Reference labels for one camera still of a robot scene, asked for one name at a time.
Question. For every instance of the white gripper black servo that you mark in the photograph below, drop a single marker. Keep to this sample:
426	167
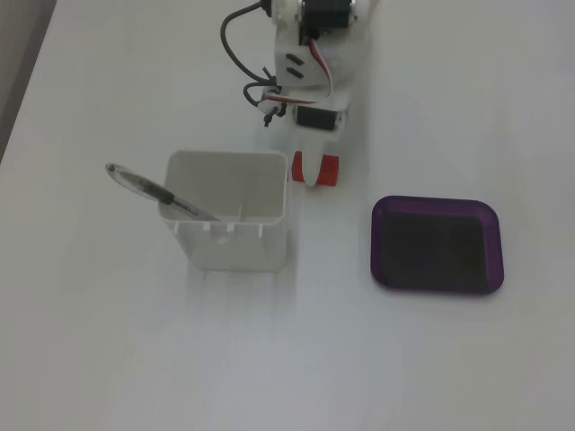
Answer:
315	119

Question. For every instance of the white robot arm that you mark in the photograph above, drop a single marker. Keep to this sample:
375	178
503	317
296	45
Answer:
310	49

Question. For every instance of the red cube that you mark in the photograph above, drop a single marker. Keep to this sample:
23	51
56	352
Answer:
330	170

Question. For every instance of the white plastic box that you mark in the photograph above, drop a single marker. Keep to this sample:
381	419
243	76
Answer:
233	215

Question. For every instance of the purple tray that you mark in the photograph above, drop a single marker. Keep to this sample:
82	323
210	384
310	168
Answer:
436	247

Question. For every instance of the transparent ballpoint pen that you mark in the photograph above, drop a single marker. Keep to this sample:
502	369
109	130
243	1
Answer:
148	185

